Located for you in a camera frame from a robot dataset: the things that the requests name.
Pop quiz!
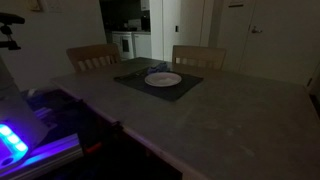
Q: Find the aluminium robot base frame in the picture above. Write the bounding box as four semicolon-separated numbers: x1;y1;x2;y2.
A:
0;133;84;179

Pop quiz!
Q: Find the dark woven placemat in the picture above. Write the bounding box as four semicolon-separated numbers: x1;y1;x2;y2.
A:
113;64;204;103

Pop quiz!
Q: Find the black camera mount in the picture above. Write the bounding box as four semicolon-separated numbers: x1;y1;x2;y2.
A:
0;12;26;51

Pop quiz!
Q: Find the plain white panel door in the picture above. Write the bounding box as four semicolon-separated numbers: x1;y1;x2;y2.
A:
216;0;256;73

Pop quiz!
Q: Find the wooden slat-back chair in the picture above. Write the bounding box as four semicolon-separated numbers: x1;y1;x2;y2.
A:
171;44;228;71
65;43;122;73

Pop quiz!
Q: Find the red handled clamp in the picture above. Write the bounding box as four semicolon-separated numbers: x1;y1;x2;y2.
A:
82;141;103;155

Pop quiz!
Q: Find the blue towel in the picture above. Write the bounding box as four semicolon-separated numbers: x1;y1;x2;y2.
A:
146;62;171;75

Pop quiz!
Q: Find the white round plate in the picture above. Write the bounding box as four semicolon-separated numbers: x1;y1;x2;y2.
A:
144;71;183;88

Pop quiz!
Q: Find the silver door lever handle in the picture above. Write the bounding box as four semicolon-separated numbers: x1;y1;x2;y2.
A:
251;25;264;35

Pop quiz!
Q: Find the small sign above door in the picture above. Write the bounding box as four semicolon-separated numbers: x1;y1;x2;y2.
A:
228;0;245;8

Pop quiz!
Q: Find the white kitchen wall cabinet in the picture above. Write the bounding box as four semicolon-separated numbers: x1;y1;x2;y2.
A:
139;0;151;12

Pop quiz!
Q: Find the white kitchen oven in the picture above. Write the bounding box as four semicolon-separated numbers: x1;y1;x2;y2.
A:
111;31;135;62

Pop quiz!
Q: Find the white countertop appliance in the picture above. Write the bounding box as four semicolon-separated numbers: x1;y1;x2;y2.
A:
127;18;143;32

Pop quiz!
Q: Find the white kitchen base cabinet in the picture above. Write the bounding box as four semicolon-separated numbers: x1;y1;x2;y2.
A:
132;32;153;59

